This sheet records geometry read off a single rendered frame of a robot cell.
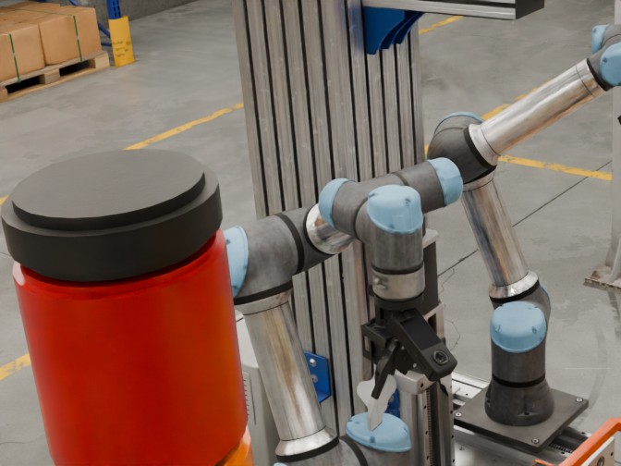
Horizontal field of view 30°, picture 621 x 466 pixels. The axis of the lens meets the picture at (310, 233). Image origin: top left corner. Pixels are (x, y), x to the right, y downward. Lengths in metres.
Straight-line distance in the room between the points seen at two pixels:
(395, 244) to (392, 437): 0.59
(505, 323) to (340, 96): 0.68
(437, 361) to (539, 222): 4.58
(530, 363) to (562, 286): 3.01
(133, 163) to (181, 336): 0.04
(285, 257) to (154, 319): 1.78
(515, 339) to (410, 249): 0.88
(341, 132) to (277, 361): 0.43
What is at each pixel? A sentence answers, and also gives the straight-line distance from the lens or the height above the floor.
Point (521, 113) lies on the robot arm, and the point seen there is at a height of 1.72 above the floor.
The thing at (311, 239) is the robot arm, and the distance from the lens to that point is 2.03.
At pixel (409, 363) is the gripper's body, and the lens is 1.71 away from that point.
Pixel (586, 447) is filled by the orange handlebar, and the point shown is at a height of 1.19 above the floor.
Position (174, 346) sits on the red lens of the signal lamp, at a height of 2.31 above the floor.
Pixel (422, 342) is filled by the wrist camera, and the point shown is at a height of 1.63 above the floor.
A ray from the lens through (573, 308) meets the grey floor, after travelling 5.31.
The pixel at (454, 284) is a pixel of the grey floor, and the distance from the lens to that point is 5.54.
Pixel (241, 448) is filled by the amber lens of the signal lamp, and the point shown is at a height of 2.27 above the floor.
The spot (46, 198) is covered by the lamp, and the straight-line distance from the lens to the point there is 0.26.
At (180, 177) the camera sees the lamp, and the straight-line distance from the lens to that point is 0.27.
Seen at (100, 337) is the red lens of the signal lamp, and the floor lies 2.31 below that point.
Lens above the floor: 2.43
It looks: 23 degrees down
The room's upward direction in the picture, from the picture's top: 5 degrees counter-clockwise
